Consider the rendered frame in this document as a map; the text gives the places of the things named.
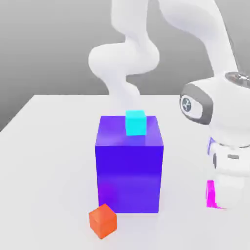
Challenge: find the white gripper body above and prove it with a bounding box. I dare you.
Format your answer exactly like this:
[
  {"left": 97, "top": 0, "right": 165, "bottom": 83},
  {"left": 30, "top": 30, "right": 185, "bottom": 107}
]
[{"left": 212, "top": 146, "right": 250, "bottom": 178}]

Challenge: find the small magenta cube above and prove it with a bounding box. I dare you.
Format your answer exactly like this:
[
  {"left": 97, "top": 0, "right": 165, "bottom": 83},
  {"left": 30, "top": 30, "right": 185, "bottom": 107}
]
[{"left": 206, "top": 179, "right": 228, "bottom": 210}]

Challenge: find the small cyan cube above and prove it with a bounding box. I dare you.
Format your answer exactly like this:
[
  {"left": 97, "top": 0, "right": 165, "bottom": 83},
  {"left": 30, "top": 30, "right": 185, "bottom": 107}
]
[{"left": 125, "top": 110, "right": 147, "bottom": 137}]

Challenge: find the small orange cube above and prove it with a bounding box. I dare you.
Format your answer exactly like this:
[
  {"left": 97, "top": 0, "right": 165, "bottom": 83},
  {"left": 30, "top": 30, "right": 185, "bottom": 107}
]
[{"left": 88, "top": 203, "right": 118, "bottom": 240}]

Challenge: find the large blue box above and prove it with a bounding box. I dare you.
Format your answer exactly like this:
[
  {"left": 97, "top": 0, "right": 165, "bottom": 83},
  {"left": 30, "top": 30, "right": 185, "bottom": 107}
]
[{"left": 95, "top": 115, "right": 164, "bottom": 214}]

